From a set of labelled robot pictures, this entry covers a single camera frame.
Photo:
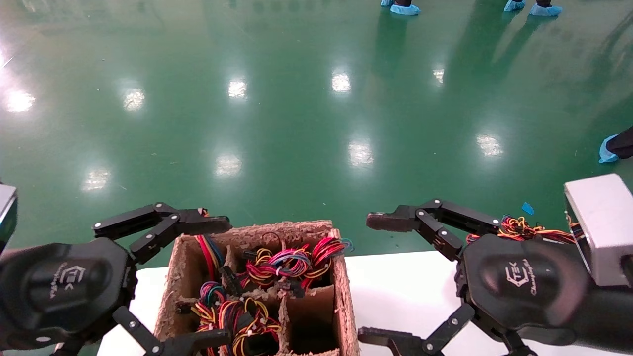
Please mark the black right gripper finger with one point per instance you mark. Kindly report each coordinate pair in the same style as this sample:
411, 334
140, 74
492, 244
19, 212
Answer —
390, 343

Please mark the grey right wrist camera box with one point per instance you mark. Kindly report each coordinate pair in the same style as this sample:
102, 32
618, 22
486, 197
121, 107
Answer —
603, 222

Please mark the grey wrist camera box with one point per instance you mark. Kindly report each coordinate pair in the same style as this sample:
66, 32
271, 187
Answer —
603, 222
6, 217

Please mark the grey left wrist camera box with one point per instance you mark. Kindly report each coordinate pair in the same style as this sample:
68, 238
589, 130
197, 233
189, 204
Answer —
6, 217

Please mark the person in blue shoe covers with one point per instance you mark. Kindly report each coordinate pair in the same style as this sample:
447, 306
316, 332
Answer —
544, 10
404, 9

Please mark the person with white-hemmed black top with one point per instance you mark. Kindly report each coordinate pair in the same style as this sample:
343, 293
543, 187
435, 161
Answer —
623, 143

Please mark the small blue floor scrap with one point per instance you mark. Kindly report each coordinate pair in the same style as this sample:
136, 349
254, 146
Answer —
527, 208

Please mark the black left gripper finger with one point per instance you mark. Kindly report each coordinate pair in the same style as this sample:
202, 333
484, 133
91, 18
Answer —
198, 222

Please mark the brown pulp divider box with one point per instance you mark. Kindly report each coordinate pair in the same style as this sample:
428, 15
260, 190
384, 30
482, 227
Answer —
341, 306

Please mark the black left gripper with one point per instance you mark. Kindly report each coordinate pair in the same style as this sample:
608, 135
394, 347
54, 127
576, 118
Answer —
64, 287

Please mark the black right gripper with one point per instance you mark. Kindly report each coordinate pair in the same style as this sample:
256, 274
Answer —
524, 282

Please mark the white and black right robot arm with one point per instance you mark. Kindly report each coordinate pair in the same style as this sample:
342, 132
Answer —
613, 321

